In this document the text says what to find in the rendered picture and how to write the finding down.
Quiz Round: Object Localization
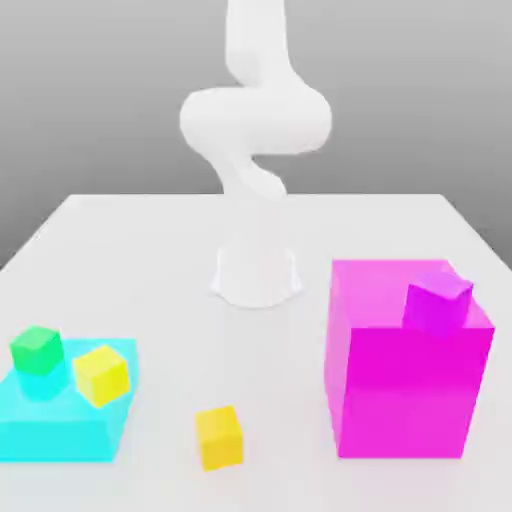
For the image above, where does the large cyan box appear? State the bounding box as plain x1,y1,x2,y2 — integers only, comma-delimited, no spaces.
0,338,139,464

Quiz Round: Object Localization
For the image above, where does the small purple cube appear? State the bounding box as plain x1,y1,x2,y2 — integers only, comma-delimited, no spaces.
401,270,475,334

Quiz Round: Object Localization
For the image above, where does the large magenta box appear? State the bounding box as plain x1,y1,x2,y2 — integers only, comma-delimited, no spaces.
324,258,497,460

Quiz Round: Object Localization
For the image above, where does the small lemon yellow cube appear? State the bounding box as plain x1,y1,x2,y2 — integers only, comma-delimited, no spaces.
72,344,132,410

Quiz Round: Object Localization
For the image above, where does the small green cube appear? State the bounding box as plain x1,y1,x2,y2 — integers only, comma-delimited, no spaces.
9,324,66,377

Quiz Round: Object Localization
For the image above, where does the small golden yellow cube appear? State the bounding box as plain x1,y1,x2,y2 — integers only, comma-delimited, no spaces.
194,404,245,473

